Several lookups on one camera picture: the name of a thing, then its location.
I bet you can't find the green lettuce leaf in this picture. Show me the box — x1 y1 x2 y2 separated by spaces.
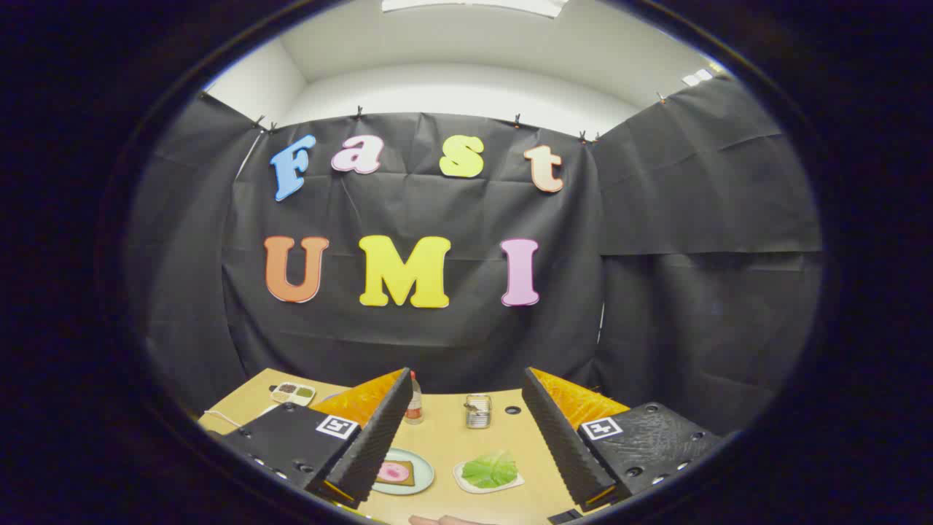
461 450 519 489

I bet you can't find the ceiling light panel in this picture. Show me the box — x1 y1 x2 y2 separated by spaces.
381 0 568 18

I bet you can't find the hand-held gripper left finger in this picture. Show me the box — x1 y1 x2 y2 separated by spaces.
216 367 413 510

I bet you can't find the white square plate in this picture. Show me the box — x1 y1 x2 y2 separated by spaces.
453 458 526 495

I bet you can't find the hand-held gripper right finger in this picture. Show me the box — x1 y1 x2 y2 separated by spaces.
520 367 724 511

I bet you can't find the pale green round plate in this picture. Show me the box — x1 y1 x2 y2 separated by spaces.
372 448 436 497

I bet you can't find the clear bottle with red cap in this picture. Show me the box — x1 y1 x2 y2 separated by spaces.
405 370 424 426

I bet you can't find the brown bread slice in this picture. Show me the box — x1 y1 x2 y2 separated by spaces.
378 459 416 487

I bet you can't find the white divided spice tray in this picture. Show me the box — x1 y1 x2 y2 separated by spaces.
271 382 317 407

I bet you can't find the metal wire basket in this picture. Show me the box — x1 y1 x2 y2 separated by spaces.
464 394 493 429

